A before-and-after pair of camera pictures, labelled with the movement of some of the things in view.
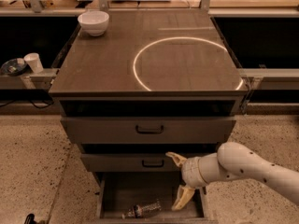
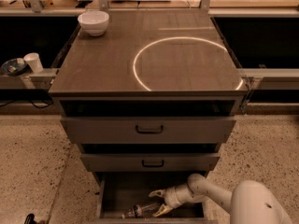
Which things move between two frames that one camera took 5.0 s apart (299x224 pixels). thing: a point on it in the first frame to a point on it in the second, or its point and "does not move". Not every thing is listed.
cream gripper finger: (179, 160) to (158, 192)
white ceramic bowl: (93, 22) does not move
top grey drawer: (148, 130) does not move
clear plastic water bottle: (142, 210) does not move
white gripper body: (191, 172) to (171, 196)
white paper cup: (34, 61) does not move
